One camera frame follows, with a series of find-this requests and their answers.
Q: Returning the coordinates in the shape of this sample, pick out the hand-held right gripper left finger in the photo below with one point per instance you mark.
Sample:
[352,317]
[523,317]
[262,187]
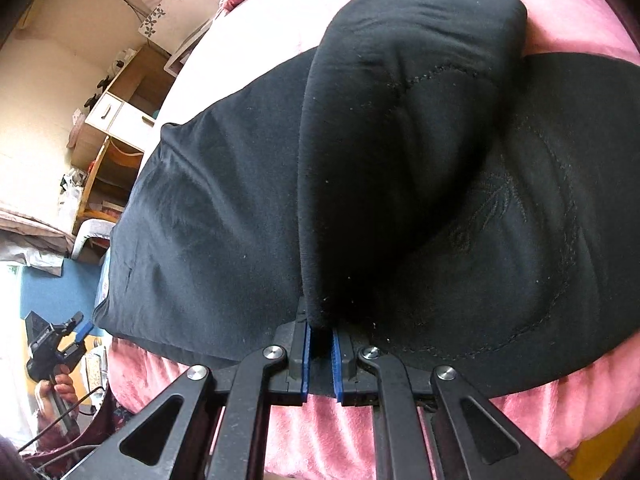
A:
[306,360]

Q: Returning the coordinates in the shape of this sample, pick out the white plastic bag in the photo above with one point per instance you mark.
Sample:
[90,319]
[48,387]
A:
[72,192]

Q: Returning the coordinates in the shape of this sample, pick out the pink plush blanket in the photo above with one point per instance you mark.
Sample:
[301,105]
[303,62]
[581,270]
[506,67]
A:
[550,25]

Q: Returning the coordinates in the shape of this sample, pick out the black pants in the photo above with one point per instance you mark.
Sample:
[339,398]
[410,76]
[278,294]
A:
[400,160]

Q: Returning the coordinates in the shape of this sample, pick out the white plastic stool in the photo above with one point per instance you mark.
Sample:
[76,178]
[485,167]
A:
[87,237]

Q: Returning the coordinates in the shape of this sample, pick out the white bedside shelf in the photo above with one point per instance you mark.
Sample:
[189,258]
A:
[175,62]

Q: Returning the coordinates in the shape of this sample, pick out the wooden desk with white drawers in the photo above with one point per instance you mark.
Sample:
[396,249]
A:
[145,75]

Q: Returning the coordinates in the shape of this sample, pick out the beige pleated curtain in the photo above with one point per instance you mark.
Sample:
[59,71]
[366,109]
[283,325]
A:
[30,230]

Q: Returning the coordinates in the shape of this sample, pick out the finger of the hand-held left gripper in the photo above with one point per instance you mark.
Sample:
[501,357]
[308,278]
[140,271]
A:
[82,331]
[70,355]

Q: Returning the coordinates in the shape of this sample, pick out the dark floral cloth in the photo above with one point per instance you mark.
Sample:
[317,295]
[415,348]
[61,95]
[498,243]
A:
[120,420]

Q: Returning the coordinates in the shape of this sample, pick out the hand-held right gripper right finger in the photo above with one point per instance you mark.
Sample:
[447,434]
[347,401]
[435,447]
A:
[338,365]

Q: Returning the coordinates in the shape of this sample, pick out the blue yellow padded panel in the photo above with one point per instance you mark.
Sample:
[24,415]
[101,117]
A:
[50,290]

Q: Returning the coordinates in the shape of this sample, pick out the bright window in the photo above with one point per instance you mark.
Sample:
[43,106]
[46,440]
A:
[10,335]

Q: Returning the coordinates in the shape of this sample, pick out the person's left hand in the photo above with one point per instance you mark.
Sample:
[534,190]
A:
[62,385]

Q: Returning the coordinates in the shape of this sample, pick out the grey silver cloth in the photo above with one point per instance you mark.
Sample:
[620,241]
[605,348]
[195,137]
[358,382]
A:
[30,260]

